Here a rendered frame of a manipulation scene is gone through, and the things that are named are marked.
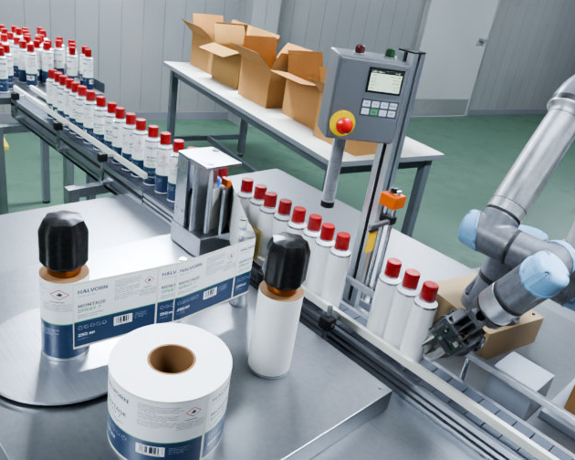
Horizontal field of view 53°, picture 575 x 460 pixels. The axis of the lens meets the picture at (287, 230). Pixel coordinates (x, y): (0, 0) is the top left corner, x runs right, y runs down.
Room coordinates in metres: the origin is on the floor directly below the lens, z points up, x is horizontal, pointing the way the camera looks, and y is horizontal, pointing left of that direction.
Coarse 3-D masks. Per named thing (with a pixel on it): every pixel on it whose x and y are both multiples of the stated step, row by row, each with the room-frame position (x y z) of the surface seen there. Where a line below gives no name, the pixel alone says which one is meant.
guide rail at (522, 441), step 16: (304, 288) 1.23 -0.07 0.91; (320, 304) 1.18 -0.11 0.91; (352, 320) 1.12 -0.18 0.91; (368, 336) 1.08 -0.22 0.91; (400, 352) 1.03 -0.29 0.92; (416, 368) 0.99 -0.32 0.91; (432, 384) 0.96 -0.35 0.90; (448, 384) 0.95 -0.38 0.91; (464, 400) 0.91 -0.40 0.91; (480, 416) 0.88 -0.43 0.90; (496, 416) 0.87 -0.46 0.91; (512, 432) 0.84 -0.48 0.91; (528, 448) 0.81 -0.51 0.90
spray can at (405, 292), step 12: (408, 276) 1.07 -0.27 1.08; (420, 276) 1.08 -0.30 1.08; (396, 288) 1.08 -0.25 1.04; (408, 288) 1.07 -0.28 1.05; (396, 300) 1.07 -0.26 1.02; (408, 300) 1.06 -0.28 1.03; (396, 312) 1.07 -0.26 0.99; (408, 312) 1.06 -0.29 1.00; (396, 324) 1.06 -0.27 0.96; (384, 336) 1.08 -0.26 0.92; (396, 336) 1.06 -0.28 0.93; (396, 348) 1.06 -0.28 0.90
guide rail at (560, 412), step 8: (352, 280) 1.23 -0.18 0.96; (360, 288) 1.21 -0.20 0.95; (368, 288) 1.20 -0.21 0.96; (472, 352) 1.01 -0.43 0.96; (472, 360) 0.99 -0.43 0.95; (480, 360) 0.98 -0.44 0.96; (488, 368) 0.97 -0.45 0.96; (496, 368) 0.96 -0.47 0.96; (496, 376) 0.96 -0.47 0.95; (504, 376) 0.94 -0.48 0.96; (512, 384) 0.93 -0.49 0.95; (520, 384) 0.92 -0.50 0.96; (528, 392) 0.91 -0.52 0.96; (536, 392) 0.91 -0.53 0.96; (536, 400) 0.90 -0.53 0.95; (544, 400) 0.89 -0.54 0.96; (552, 408) 0.88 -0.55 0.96; (560, 408) 0.87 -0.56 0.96; (560, 416) 0.86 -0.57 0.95; (568, 416) 0.86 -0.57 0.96
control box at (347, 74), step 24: (336, 48) 1.36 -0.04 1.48; (336, 72) 1.29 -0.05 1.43; (360, 72) 1.29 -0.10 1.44; (408, 72) 1.32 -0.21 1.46; (336, 96) 1.28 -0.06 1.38; (360, 96) 1.30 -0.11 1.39; (384, 96) 1.31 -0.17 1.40; (336, 120) 1.29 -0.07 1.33; (360, 120) 1.30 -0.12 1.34; (384, 120) 1.31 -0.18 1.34
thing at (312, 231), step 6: (312, 216) 1.29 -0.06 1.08; (318, 216) 1.29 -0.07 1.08; (312, 222) 1.28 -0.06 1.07; (318, 222) 1.28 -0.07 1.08; (306, 228) 1.30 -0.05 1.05; (312, 228) 1.28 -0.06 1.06; (318, 228) 1.28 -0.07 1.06; (306, 234) 1.28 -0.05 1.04; (312, 234) 1.27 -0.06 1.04; (318, 234) 1.28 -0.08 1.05; (312, 240) 1.27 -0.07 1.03; (312, 246) 1.27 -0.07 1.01; (312, 252) 1.27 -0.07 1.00; (306, 282) 1.27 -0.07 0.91
